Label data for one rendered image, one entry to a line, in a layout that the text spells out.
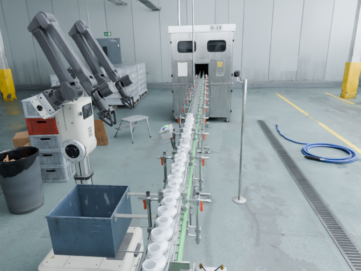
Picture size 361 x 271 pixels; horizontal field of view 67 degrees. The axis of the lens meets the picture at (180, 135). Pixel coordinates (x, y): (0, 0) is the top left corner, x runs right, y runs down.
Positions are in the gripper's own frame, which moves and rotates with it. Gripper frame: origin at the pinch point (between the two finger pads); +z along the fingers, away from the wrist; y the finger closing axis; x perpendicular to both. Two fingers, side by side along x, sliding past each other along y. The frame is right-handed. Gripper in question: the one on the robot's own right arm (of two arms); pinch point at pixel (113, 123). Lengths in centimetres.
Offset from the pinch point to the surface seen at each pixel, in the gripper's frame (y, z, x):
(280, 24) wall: 994, -15, -421
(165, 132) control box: 44, 24, -14
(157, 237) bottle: -77, 33, -23
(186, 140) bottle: -1.3, 26.4, -32.4
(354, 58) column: 738, 180, -493
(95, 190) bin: -5.7, 28.0, 26.7
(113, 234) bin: -35, 44, 14
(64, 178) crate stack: 184, 37, 165
